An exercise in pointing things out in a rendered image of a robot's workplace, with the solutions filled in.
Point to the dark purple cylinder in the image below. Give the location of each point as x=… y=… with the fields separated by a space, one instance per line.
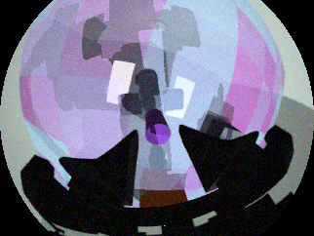
x=157 y=129

